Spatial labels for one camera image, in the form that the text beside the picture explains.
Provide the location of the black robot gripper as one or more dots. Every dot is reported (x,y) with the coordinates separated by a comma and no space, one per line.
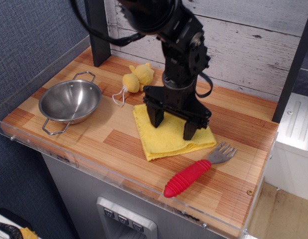
(178,100)

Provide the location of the fork with red handle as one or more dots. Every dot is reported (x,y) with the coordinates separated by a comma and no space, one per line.
(184,179)

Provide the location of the silver dispenser button panel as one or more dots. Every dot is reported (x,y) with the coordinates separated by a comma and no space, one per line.
(121,223)

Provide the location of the white box at right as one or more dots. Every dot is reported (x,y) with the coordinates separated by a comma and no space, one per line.
(287,166)

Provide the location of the stainless steel bowl with handles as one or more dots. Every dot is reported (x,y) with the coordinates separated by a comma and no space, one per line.
(70,102)

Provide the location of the black and yellow object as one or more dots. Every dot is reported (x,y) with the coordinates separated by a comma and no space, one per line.
(12,232)

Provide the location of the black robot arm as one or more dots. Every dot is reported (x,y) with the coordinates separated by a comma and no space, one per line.
(182,40)

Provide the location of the yellow towel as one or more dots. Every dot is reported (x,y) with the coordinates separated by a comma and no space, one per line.
(167,139)

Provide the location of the clear acrylic edge guard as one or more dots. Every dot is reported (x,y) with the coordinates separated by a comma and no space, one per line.
(107,145)

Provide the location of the yellow plush toy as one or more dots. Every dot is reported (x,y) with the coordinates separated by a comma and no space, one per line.
(133,82)

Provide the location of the black right vertical post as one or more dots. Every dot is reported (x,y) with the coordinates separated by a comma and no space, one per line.
(292,75)

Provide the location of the grey toy fridge cabinet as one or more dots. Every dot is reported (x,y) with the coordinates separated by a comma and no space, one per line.
(80,190)

